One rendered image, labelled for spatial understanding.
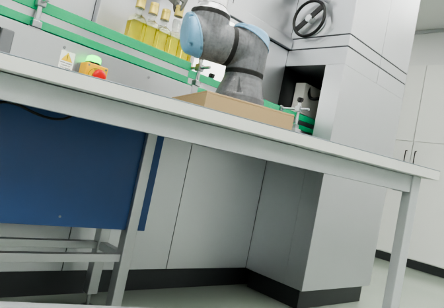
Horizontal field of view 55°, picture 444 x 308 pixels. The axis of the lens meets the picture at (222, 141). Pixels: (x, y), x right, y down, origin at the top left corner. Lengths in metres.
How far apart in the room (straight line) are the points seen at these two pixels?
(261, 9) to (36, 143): 1.43
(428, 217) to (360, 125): 2.57
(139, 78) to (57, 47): 0.29
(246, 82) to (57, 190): 0.65
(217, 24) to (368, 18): 1.38
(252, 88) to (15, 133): 0.68
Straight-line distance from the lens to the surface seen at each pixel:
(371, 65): 2.51
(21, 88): 1.08
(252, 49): 1.26
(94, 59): 1.34
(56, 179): 1.39
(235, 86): 1.24
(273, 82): 2.41
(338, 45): 2.33
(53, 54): 1.35
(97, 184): 1.45
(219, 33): 1.23
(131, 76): 1.46
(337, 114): 2.24
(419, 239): 4.90
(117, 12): 1.78
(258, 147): 1.25
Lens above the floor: 0.60
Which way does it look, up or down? 4 degrees up
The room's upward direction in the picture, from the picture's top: 12 degrees clockwise
